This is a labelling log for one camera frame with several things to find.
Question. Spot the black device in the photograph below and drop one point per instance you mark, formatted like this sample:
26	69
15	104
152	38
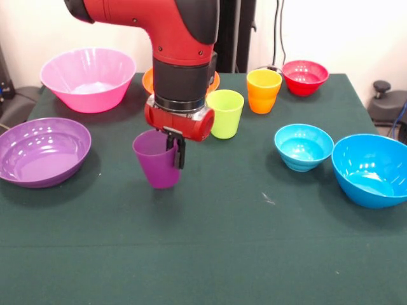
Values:
4	79

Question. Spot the small red bowl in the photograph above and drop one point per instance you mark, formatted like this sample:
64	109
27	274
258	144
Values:
303	79

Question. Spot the small blue bowl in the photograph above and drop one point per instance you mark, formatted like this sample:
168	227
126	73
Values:
302	149

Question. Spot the dark green tablecloth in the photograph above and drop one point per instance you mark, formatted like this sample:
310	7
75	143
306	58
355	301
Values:
190	238

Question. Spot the large blue bowl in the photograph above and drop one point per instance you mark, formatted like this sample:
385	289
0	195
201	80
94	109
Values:
365	165

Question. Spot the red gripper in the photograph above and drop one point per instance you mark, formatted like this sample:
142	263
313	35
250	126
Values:
181	122

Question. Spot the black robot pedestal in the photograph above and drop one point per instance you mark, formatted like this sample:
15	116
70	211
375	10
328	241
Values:
235	31

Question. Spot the large pink bowl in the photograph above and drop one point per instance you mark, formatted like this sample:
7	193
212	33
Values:
86	70

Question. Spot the orange bowl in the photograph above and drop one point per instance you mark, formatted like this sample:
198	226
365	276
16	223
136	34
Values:
147	82

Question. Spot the purple cup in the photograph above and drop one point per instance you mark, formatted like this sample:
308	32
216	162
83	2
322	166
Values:
155	162

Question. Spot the orange cup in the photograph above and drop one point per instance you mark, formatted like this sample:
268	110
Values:
262	101

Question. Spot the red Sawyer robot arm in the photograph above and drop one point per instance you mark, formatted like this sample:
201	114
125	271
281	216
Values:
178	47

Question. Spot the dark grey stand base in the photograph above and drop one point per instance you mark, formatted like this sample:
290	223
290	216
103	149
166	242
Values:
19	105
391	105

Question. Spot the green cup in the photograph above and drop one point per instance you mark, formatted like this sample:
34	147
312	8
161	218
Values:
227	117

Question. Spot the purple bowl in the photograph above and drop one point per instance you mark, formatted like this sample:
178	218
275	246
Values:
41	155

